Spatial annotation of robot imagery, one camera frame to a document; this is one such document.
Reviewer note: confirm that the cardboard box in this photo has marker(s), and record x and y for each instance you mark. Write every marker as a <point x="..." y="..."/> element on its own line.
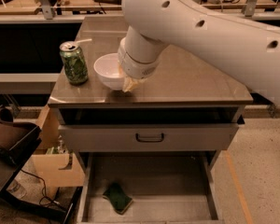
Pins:
<point x="61" y="170"/>

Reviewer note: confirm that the black drawer handle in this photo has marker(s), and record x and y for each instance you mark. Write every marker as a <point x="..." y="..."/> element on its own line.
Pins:
<point x="154" y="138"/>

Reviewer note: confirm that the green soda can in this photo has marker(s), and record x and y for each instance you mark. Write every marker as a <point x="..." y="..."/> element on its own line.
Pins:
<point x="74" y="63"/>

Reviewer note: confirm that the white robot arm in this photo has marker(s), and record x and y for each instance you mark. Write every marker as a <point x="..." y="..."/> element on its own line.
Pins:
<point x="248" y="51"/>

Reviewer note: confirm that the grey drawer cabinet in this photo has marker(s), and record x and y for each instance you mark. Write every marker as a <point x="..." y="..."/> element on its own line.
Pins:
<point x="184" y="90"/>

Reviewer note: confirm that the closed grey drawer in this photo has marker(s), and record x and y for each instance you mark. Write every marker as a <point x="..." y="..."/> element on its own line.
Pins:
<point x="121" y="138"/>

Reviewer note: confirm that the white ceramic bowl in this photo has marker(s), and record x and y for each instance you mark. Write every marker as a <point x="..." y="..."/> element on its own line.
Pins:
<point x="108" y="71"/>

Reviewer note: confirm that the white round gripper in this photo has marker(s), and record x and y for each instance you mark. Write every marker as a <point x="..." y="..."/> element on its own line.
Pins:
<point x="134" y="65"/>

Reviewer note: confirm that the green sponge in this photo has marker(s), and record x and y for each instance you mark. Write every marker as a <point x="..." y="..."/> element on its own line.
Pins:
<point x="118" y="199"/>

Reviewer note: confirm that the black chair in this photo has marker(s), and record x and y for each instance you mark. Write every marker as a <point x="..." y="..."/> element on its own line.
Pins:
<point x="18" y="141"/>

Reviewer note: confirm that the open bottom drawer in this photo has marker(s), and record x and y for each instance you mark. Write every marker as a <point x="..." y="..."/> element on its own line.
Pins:
<point x="166" y="188"/>

